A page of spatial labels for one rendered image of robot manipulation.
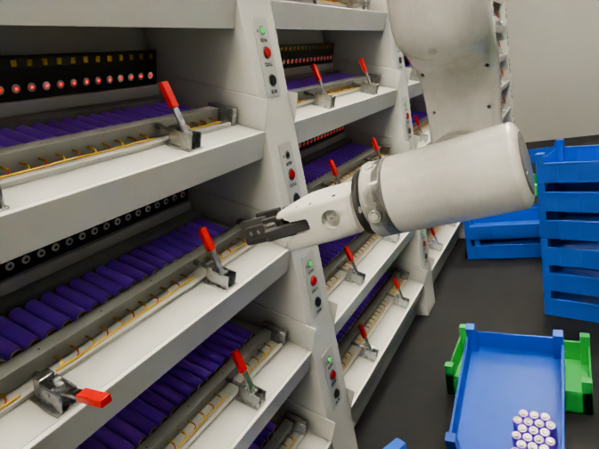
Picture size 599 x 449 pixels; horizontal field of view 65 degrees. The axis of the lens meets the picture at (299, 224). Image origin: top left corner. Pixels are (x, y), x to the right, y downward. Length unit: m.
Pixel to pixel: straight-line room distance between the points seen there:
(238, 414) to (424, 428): 0.53
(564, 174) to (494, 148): 0.97
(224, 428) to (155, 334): 0.21
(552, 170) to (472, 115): 0.88
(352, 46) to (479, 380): 0.94
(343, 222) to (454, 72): 0.19
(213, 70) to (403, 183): 0.43
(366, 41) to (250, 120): 0.72
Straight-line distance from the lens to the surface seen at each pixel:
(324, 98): 1.00
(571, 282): 1.52
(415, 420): 1.20
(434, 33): 0.44
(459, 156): 0.46
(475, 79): 0.54
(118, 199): 0.55
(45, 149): 0.58
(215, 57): 0.80
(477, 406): 1.16
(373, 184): 0.49
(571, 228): 1.46
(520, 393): 1.17
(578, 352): 1.38
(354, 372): 1.15
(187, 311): 0.64
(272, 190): 0.78
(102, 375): 0.57
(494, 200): 0.46
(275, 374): 0.83
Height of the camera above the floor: 0.77
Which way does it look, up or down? 16 degrees down
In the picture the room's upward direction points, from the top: 12 degrees counter-clockwise
